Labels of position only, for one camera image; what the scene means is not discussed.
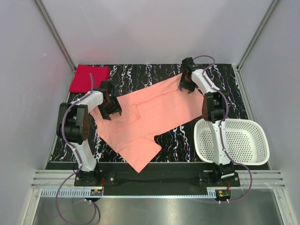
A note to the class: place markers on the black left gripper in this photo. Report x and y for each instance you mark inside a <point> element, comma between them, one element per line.
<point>116,108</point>

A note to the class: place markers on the left aluminium frame post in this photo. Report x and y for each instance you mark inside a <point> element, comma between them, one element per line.
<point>49,22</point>

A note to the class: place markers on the salmon pink t shirt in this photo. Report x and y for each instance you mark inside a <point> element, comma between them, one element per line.
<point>147,113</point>

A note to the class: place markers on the white perforated plastic basket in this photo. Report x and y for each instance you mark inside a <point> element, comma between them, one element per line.
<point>246,140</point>

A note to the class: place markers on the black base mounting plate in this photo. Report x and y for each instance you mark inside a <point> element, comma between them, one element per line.
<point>166,177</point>

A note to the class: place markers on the folded red t shirt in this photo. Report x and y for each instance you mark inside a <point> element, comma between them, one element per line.
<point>85,76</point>

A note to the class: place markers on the white slotted cable duct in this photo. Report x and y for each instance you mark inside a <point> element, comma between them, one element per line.
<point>109,193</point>

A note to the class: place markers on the aluminium frame post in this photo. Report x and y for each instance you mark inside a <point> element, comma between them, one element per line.
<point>49,22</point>
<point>272,7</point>

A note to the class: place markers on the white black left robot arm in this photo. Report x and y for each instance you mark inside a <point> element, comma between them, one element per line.
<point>73,124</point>

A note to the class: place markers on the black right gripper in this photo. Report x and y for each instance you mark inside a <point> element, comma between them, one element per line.
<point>191,87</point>

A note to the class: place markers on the right aluminium frame post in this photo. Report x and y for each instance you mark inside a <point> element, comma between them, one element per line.
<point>272,7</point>

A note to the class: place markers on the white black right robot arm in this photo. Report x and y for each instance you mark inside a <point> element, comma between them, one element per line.
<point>214,111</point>

